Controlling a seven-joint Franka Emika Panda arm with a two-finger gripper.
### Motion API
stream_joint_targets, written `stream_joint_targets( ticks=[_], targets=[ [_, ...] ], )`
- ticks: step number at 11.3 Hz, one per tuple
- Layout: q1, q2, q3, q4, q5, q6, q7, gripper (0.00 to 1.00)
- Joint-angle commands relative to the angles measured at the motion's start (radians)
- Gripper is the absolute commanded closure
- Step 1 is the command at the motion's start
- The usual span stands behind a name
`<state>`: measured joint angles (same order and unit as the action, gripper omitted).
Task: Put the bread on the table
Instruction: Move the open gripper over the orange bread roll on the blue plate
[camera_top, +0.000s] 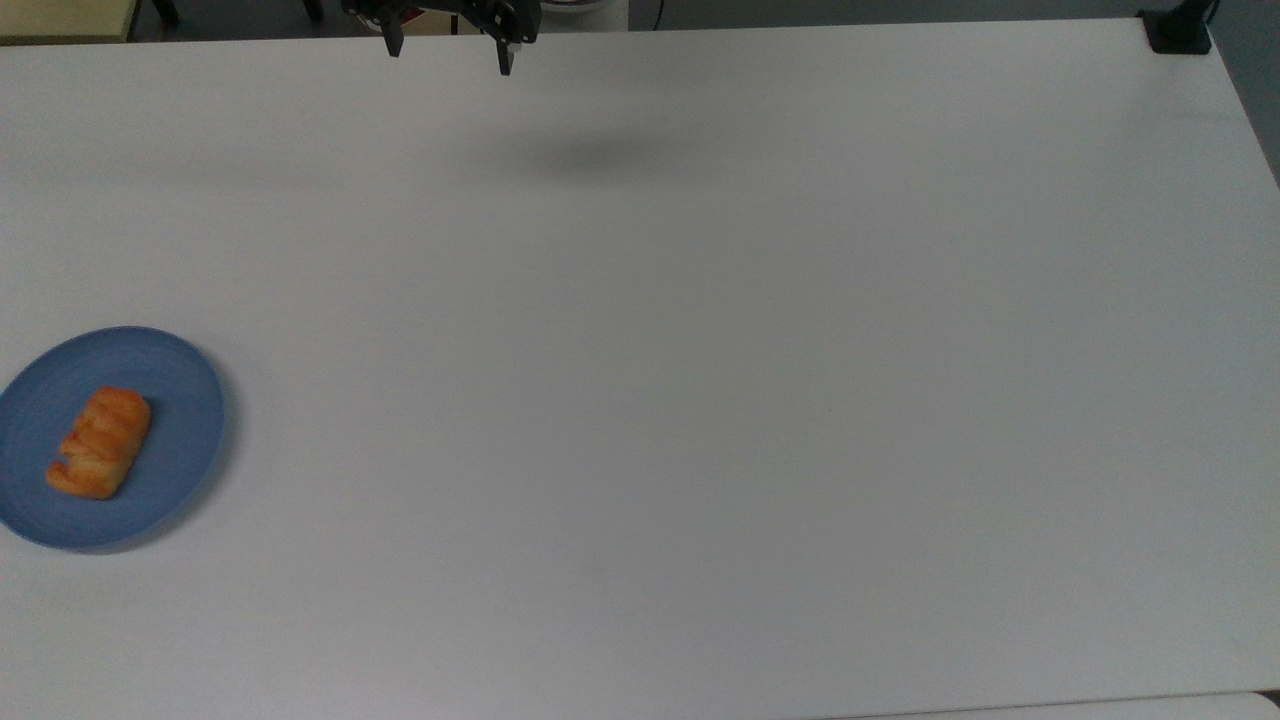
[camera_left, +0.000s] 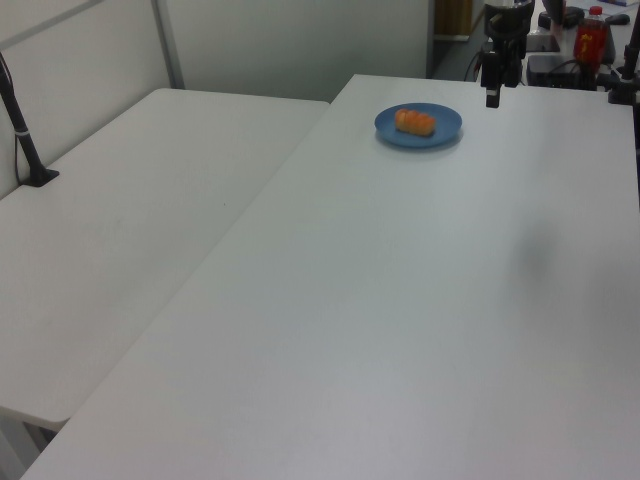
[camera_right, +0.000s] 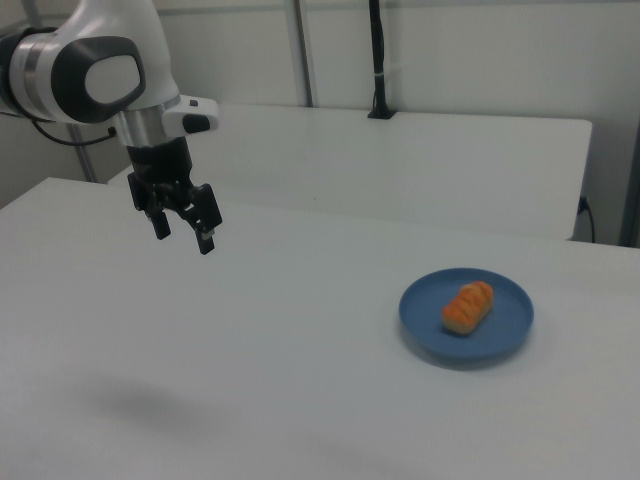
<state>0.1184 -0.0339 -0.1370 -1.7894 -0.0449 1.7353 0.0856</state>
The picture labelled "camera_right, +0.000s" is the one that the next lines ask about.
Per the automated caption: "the blue round plate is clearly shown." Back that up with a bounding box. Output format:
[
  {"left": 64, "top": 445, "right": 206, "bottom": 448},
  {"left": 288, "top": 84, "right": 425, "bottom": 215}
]
[{"left": 398, "top": 268, "right": 535, "bottom": 360}]

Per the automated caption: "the grey metal frame post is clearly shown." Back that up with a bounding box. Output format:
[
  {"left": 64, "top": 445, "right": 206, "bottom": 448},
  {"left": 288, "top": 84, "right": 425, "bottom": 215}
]
[
  {"left": 68, "top": 123, "right": 97, "bottom": 184},
  {"left": 287, "top": 0, "right": 319, "bottom": 107},
  {"left": 618, "top": 0, "right": 640, "bottom": 247}
]

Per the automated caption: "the orange toy bread loaf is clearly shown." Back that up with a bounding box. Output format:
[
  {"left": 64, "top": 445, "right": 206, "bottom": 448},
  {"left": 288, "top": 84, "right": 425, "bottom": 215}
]
[{"left": 440, "top": 280, "right": 495, "bottom": 337}]

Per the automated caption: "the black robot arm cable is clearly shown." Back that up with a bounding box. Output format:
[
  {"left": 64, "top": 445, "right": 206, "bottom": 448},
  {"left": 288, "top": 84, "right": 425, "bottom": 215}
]
[{"left": 29, "top": 115, "right": 119, "bottom": 147}]

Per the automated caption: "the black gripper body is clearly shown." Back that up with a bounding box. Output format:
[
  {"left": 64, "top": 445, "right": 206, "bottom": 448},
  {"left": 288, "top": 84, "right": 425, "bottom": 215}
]
[{"left": 124, "top": 138, "right": 197, "bottom": 200}]

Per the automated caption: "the black power cable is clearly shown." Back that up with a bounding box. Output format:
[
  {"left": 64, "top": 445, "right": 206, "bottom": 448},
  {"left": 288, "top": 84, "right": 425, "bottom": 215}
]
[{"left": 577, "top": 195, "right": 597, "bottom": 244}]

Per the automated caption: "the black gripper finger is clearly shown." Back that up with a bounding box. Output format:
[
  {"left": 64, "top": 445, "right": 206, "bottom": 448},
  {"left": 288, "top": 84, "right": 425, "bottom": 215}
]
[
  {"left": 172, "top": 183, "right": 224, "bottom": 257},
  {"left": 127, "top": 173, "right": 172, "bottom": 242}
]

